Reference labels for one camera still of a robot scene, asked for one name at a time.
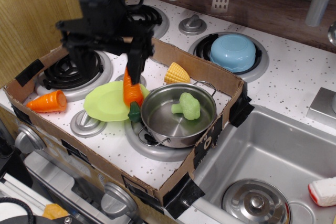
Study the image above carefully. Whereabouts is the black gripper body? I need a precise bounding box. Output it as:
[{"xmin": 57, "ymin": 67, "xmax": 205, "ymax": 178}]
[{"xmin": 56, "ymin": 0, "xmax": 154, "ymax": 56}]

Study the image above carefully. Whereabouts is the stainless steel pot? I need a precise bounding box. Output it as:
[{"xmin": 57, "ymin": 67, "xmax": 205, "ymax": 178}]
[{"xmin": 141, "ymin": 81, "xmax": 217, "ymax": 148}]

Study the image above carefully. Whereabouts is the orange carrot half piece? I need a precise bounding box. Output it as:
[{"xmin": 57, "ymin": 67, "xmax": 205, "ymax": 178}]
[{"xmin": 26, "ymin": 90, "xmax": 67, "ymax": 113}]

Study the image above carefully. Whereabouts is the silver oven knob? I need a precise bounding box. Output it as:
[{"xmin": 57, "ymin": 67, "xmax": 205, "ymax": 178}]
[
  {"xmin": 15, "ymin": 124, "xmax": 46, "ymax": 154},
  {"xmin": 100, "ymin": 182, "xmax": 138, "ymax": 219}
]

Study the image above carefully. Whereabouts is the stainless steel sink basin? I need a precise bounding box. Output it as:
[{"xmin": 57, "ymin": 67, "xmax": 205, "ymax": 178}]
[{"xmin": 193, "ymin": 104, "xmax": 336, "ymax": 224}]

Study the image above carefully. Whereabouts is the light green plastic plate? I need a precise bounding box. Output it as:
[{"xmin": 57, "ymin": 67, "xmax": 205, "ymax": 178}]
[{"xmin": 83, "ymin": 81, "xmax": 141, "ymax": 122}]

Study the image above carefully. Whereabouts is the yellow toy corn piece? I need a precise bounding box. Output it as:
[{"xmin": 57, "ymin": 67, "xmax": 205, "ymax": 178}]
[{"xmin": 164, "ymin": 62, "xmax": 191, "ymax": 84}]

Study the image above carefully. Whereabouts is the silver stove knob centre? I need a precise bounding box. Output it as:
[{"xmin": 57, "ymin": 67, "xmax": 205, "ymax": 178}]
[{"xmin": 115, "ymin": 74, "xmax": 146, "ymax": 87}]

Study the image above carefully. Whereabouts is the green toy broccoli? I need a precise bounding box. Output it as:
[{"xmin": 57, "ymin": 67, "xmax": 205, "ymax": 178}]
[{"xmin": 171, "ymin": 92, "xmax": 201, "ymax": 121}]

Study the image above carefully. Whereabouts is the silver oven knob right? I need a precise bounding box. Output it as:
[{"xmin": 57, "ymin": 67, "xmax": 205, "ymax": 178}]
[{"xmin": 100, "ymin": 182, "xmax": 138, "ymax": 219}]

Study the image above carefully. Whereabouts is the silver stove knob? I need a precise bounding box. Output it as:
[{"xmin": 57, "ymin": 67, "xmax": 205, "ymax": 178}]
[
  {"xmin": 178, "ymin": 14, "xmax": 207, "ymax": 35},
  {"xmin": 70, "ymin": 110, "xmax": 107, "ymax": 138},
  {"xmin": 115, "ymin": 74, "xmax": 146, "ymax": 87}
]

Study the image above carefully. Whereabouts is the black cable bottom left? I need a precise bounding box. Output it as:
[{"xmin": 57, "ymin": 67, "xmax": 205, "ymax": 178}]
[{"xmin": 0, "ymin": 198, "xmax": 35, "ymax": 224}]

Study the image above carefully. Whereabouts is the brown cardboard fence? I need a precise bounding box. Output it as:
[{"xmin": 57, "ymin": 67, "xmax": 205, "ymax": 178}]
[{"xmin": 1, "ymin": 25, "xmax": 253, "ymax": 211}]

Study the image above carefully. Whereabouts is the silver faucet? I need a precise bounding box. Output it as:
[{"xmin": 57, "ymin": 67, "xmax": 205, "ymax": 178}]
[{"xmin": 305, "ymin": 0, "xmax": 335, "ymax": 52}]

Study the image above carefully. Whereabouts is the yellow toy piece bottom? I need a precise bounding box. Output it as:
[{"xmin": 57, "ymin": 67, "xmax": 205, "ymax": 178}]
[{"xmin": 42, "ymin": 204, "xmax": 68, "ymax": 220}]

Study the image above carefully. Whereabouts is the silver oven knob left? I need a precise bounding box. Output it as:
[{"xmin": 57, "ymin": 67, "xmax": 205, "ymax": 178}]
[{"xmin": 15, "ymin": 124, "xmax": 46, "ymax": 154}]

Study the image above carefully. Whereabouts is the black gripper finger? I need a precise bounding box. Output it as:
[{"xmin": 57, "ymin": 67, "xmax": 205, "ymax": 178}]
[
  {"xmin": 127, "ymin": 36, "xmax": 154, "ymax": 84},
  {"xmin": 69, "ymin": 48, "xmax": 97, "ymax": 77}
]

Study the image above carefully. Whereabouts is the white and red toy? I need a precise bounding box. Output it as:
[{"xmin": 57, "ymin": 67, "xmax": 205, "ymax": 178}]
[{"xmin": 308, "ymin": 177, "xmax": 335, "ymax": 207}]

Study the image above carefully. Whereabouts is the steel pot lid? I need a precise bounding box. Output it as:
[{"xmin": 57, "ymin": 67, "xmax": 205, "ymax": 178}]
[{"xmin": 221, "ymin": 179, "xmax": 292, "ymax": 223}]

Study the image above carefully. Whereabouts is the orange toy carrot green top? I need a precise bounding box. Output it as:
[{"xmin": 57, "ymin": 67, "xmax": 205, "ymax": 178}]
[{"xmin": 123, "ymin": 67, "xmax": 144, "ymax": 123}]

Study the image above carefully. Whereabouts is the silver stove knob front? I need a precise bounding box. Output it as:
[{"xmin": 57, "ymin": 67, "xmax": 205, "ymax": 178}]
[{"xmin": 70, "ymin": 110, "xmax": 107, "ymax": 138}]

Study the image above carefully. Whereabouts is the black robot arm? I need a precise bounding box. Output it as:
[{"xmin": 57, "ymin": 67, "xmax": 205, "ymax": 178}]
[{"xmin": 56, "ymin": 0, "xmax": 154, "ymax": 84}]

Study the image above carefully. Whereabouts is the light blue plastic bowl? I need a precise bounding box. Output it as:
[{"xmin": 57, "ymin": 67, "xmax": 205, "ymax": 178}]
[{"xmin": 209, "ymin": 34, "xmax": 256, "ymax": 73}]

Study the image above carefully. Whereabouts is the silver stove knob back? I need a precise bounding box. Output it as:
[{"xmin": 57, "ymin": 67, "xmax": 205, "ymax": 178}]
[{"xmin": 178, "ymin": 14, "xmax": 207, "ymax": 35}]

